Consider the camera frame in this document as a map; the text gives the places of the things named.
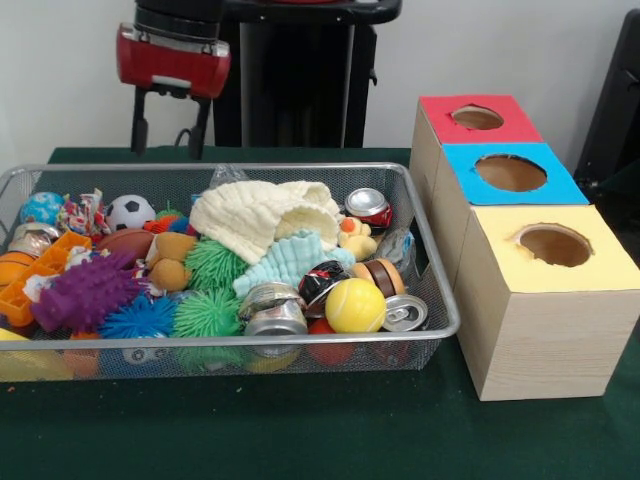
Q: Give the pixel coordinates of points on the red soda can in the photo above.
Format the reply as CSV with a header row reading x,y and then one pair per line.
x,y
368,206

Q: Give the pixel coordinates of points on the clear blue-printed plastic packet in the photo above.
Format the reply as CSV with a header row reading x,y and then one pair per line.
x,y
397,250

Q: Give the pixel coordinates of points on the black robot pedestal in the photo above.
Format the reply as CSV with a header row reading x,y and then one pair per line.
x,y
300,80

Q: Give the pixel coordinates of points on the green spiky ball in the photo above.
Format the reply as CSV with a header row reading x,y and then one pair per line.
x,y
207,314

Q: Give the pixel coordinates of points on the black side stand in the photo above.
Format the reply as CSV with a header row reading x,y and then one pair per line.
x,y
620,100

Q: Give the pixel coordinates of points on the cream knitted cloth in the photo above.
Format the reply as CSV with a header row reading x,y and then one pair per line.
x,y
258,212

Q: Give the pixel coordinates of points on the crushed silver can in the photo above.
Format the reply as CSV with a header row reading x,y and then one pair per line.
x,y
272,310

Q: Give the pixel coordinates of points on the purple spiky ball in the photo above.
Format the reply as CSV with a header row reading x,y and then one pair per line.
x,y
85,295

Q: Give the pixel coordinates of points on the yellow tennis ball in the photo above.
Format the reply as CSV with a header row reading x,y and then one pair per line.
x,y
355,305

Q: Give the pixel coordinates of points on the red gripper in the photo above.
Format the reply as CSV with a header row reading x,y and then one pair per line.
x,y
172,62

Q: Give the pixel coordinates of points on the dark green table cloth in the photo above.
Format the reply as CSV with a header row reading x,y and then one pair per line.
x,y
300,430

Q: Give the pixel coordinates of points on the wooden box with three holes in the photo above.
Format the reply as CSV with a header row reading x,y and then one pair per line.
x,y
545,320

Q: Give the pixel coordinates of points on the small toy hamburger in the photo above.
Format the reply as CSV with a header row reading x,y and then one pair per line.
x,y
385,278

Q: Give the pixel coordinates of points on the clear shallow mesh bin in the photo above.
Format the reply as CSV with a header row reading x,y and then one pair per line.
x,y
430,290

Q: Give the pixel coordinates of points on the small orange basketball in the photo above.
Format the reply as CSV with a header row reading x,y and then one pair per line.
x,y
12,268

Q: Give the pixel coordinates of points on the light teal cloth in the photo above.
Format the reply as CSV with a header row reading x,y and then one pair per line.
x,y
285,262

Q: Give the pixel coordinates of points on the silver can with pull tab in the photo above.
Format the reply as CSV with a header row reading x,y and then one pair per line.
x,y
405,313

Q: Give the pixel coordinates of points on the small soccer ball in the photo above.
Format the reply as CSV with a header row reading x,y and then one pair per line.
x,y
130,212

